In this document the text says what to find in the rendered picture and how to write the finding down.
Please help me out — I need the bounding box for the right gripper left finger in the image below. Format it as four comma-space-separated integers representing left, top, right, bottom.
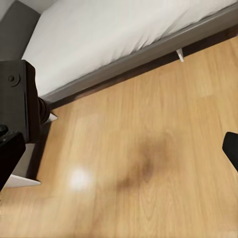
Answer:
0, 132, 26, 191

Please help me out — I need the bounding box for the digital camera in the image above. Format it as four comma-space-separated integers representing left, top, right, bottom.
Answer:
0, 59, 50, 144

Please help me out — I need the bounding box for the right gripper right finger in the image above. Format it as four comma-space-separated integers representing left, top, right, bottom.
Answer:
222, 132, 238, 172

